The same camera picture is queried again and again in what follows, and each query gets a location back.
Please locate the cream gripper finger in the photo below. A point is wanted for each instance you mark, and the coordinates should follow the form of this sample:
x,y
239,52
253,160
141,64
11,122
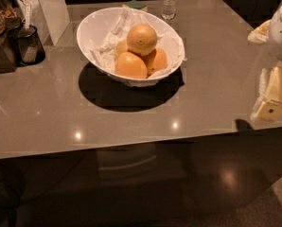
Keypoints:
x,y
268,106
260,34

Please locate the orange fruit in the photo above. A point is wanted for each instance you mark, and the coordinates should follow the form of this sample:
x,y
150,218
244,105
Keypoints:
x,y
156,60
141,39
130,66

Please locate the white ceramic bowl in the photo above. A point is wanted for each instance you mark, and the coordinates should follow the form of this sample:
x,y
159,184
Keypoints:
x,y
93,29

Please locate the clear plastic water bottle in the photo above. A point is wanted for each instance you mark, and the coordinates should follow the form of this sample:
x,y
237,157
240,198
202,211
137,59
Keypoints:
x,y
168,9

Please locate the green yellow sponge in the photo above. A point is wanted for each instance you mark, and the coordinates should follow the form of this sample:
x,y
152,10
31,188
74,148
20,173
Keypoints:
x,y
133,4

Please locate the hidden yellow back fruit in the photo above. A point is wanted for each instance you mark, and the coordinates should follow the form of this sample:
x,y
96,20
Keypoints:
x,y
121,47

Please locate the white paper liner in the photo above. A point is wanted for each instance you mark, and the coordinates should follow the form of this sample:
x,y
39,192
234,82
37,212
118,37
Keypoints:
x,y
108,51

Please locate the white board panel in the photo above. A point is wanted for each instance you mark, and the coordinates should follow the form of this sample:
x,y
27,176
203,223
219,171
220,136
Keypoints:
x,y
50,17

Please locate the black mesh container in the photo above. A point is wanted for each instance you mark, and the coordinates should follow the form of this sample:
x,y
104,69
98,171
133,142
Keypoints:
x,y
27,45

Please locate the dark tray with snacks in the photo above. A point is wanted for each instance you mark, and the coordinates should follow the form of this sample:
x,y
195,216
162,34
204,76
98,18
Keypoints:
x,y
8,21

